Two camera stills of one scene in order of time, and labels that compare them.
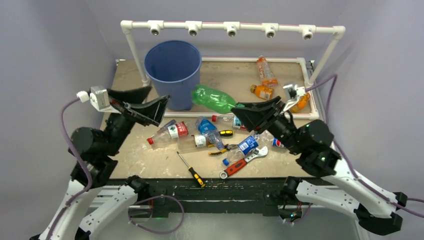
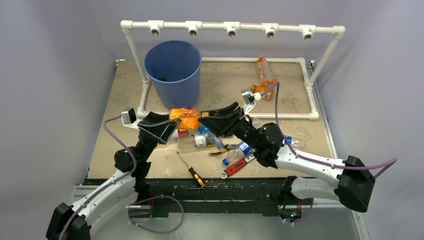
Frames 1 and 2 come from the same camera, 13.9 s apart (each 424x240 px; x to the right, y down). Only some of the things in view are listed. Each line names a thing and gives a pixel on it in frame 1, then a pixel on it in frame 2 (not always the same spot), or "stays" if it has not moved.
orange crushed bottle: (302, 103) -> (189, 117)
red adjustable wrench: (258, 153) stays
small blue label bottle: (245, 148) stays
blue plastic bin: (173, 68) stays
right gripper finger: (267, 104) -> (225, 110)
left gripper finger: (132, 97) -> (153, 117)
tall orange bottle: (267, 77) stays
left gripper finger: (153, 110) -> (161, 130)
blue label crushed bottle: (205, 126) stays
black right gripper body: (276, 121) -> (241, 128)
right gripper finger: (253, 117) -> (222, 125)
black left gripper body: (133, 116) -> (146, 141)
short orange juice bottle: (264, 92) stays
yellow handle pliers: (227, 147) stays
